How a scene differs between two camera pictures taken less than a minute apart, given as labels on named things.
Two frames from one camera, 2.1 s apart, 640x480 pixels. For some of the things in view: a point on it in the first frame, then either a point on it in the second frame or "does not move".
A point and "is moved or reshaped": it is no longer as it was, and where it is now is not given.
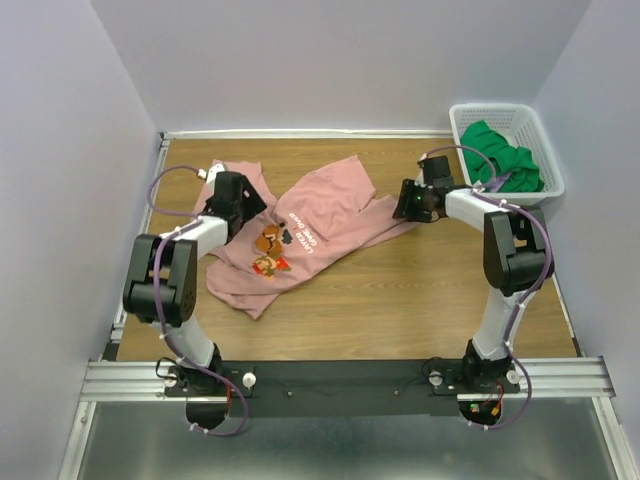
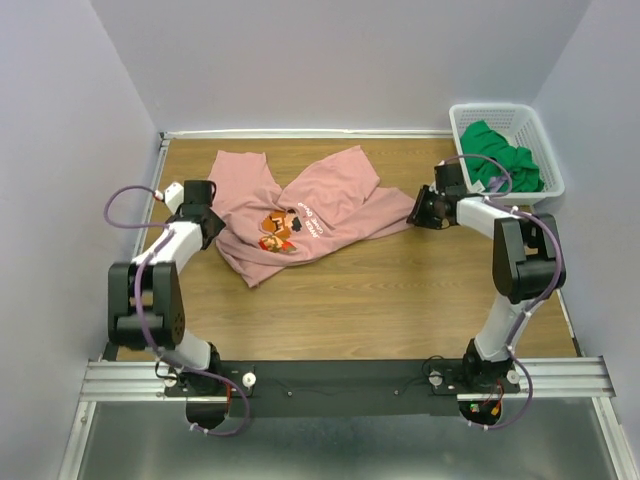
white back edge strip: x=167 y=135 does not move
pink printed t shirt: x=273 y=248 is moved or reshaped
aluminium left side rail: x=111 y=347 does not move
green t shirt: x=524 y=174 does not move
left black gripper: x=254 y=205 → x=219 y=224
